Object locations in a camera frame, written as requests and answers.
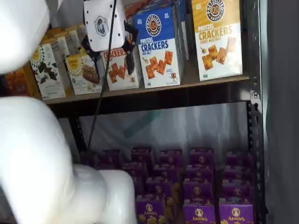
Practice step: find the purple Annie's box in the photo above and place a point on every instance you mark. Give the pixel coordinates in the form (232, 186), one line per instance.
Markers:
(238, 176)
(201, 158)
(199, 173)
(166, 173)
(237, 193)
(171, 159)
(134, 170)
(142, 156)
(239, 159)
(198, 214)
(149, 208)
(159, 187)
(198, 191)
(109, 158)
(139, 185)
(236, 214)

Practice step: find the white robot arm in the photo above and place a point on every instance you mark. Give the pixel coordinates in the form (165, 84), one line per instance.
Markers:
(28, 151)

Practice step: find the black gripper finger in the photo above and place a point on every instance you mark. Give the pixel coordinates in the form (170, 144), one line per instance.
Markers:
(130, 46)
(88, 47)

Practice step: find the orange cheddar pretzel crackers box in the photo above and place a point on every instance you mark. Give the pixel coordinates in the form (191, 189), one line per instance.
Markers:
(116, 74)
(134, 10)

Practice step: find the metal shelf rack frame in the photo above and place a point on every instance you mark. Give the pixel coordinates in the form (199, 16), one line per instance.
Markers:
(163, 100)

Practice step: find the yellow pretzel crackers box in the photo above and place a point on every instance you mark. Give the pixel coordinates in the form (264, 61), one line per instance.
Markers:
(217, 46)

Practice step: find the orange snack box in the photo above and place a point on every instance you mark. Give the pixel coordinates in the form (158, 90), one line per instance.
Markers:
(17, 81)

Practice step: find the blue pretzel crackers box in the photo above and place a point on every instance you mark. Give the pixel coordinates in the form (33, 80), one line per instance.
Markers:
(158, 58)
(182, 28)

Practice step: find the Simple Mills sweet thins box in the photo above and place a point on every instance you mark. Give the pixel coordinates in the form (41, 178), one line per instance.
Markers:
(81, 32)
(61, 51)
(71, 39)
(46, 79)

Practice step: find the white plastic backdrop sheet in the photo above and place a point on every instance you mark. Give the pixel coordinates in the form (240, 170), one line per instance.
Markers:
(175, 126)

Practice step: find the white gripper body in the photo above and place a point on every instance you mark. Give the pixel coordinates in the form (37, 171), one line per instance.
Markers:
(102, 25)

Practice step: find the wooden shelf board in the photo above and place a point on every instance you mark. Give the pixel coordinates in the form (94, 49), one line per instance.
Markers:
(190, 71)

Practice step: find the Simple Mills almond bars box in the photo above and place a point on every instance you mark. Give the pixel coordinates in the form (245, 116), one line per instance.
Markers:
(81, 77)

